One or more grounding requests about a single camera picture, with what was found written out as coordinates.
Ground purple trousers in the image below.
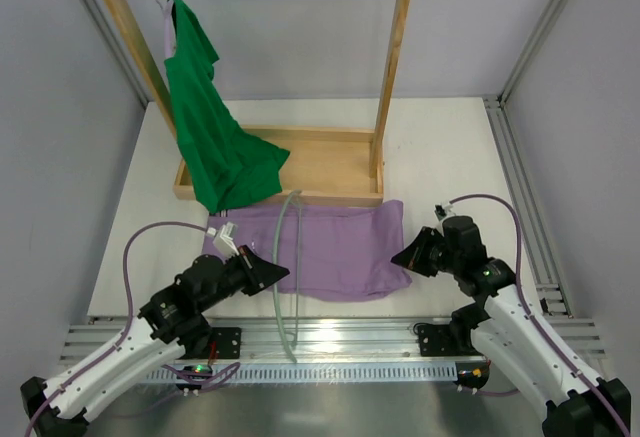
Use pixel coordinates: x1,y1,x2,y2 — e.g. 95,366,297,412
207,200,412,302

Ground pale green clothes hanger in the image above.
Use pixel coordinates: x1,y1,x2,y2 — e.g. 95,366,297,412
271,189,303,364

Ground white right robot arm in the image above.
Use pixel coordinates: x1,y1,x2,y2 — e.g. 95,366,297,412
391,216,631,436

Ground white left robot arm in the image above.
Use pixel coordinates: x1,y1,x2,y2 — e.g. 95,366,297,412
20,246,289,436

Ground purple clothes hanger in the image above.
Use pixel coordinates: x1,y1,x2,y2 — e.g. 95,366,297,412
154,0,177,59

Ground left controller board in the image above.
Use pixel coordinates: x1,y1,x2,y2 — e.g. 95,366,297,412
176,364,213,391

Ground controller board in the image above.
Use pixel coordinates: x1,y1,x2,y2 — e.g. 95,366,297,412
176,364,213,391
454,362,490,392

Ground green t-shirt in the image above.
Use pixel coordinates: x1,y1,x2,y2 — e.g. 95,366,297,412
164,0,290,213

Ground wooden clothes rack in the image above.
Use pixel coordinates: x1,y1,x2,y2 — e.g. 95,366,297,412
103,0,410,207

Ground right controller board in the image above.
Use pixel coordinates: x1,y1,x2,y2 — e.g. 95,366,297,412
454,362,490,392

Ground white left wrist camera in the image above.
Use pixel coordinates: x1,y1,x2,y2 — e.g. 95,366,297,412
205,222,239,259

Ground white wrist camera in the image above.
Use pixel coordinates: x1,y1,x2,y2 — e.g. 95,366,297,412
205,222,239,259
434,201,456,231

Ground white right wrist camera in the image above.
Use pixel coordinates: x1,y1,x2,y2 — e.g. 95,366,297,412
434,201,456,231

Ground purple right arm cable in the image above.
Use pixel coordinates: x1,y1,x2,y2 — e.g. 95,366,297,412
447,194,631,437

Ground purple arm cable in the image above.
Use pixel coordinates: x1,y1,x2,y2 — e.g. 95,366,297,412
22,221,241,437
447,194,631,437

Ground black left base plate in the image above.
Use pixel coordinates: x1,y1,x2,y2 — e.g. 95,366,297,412
196,327,242,361

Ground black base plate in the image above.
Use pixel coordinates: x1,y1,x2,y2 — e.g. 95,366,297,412
413,323,479,357
196,327,242,361

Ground aluminium mounting rail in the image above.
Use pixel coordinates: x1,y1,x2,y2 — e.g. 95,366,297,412
59,315,601,364

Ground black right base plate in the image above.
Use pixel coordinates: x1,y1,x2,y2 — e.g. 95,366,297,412
413,323,479,357

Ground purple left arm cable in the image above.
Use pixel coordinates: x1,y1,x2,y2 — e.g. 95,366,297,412
22,221,241,437

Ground slotted grey cable duct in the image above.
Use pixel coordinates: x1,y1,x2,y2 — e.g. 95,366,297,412
134,362,459,385

